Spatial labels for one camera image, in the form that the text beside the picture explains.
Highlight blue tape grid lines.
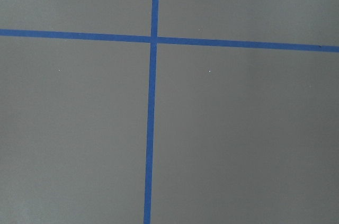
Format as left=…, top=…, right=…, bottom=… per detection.
left=1, top=0, right=338, bottom=223

